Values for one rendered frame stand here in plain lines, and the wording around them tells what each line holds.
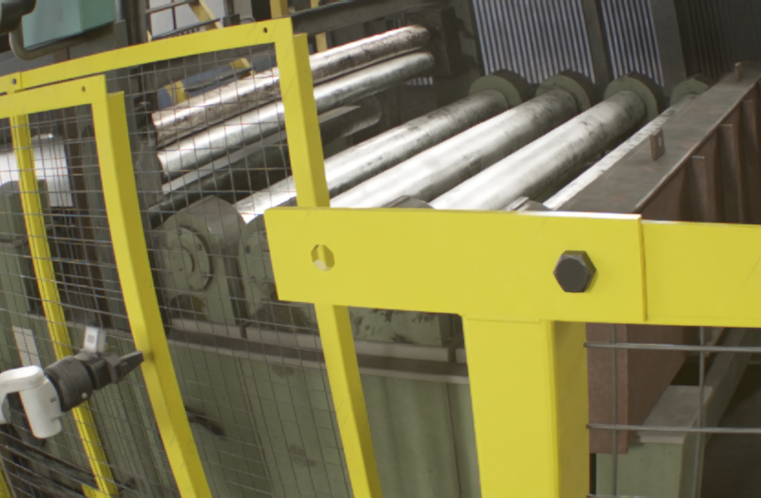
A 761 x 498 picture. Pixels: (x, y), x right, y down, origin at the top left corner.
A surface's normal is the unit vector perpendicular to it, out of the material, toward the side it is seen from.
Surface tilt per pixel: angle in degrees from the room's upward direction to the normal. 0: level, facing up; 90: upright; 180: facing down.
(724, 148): 90
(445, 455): 90
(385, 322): 90
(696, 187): 90
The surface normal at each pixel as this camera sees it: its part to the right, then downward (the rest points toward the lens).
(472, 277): -0.51, 0.32
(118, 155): 0.83, 0.04
